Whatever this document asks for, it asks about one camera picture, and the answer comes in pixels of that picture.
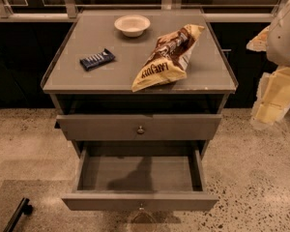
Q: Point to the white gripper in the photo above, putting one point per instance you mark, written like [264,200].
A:
[284,40]

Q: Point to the brown yellow chip bag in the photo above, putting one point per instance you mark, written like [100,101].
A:
[170,58]

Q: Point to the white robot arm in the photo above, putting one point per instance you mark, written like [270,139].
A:
[278,42]

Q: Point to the grey drawer cabinet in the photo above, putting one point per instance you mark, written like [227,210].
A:
[107,90]

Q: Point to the open grey lower drawer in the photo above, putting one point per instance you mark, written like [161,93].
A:
[120,175]

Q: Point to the grey upper drawer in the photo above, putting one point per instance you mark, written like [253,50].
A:
[124,127]

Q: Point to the brass lower drawer knob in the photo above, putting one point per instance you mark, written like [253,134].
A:
[141,207]

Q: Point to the white paper bowl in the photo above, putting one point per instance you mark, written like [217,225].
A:
[132,25]

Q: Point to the round brass upper knob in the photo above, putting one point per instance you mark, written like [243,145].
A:
[140,130]

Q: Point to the blue snack bar wrapper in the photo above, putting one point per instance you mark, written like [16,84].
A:
[97,60]

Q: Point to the black bar on floor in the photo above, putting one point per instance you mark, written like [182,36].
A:
[23,208]

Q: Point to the metal railing frame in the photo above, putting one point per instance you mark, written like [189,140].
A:
[87,7]

